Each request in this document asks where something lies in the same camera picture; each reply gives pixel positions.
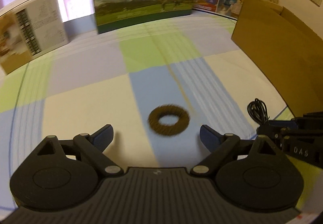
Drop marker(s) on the white beige product box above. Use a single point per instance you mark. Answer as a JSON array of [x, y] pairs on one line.
[[29, 29]]

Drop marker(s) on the checkered bed sheet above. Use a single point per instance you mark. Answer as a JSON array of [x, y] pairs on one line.
[[155, 83]]

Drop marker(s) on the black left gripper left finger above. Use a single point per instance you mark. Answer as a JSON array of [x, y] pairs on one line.
[[92, 147]]

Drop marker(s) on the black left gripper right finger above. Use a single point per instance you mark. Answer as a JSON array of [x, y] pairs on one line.
[[222, 150]]

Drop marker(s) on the brown cardboard box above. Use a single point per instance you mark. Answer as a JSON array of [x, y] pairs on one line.
[[285, 49]]

